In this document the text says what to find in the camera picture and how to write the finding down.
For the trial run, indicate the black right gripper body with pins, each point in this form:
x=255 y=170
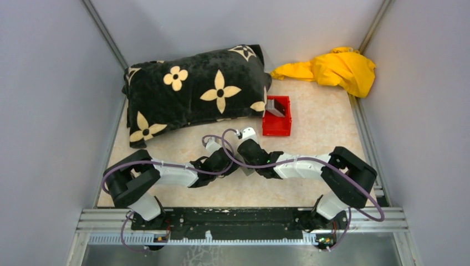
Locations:
x=249 y=163

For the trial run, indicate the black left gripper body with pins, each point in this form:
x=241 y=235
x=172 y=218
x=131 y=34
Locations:
x=215 y=176

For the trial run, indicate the grey leather card holder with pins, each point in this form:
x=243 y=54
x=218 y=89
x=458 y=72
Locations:
x=247 y=170

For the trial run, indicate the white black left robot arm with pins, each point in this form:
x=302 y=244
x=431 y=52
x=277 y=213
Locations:
x=128 y=181

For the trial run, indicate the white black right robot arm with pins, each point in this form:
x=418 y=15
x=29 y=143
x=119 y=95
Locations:
x=349 y=178

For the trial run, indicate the stack of credit cards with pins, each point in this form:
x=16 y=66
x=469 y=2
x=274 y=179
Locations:
x=274 y=107

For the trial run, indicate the red plastic bin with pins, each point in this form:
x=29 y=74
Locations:
x=278 y=126

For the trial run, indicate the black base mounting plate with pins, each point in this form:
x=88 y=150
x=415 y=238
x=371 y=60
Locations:
x=252 y=224

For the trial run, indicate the black floral pillow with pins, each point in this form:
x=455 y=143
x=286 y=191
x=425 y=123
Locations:
x=223 y=84

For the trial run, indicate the yellow cloth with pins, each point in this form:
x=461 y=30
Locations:
x=342 y=66

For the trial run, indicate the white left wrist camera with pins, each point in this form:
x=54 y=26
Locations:
x=211 y=145

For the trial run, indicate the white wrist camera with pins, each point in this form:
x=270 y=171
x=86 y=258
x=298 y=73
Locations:
x=247 y=133
x=211 y=145

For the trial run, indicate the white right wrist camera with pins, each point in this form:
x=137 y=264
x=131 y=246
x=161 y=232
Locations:
x=247 y=133

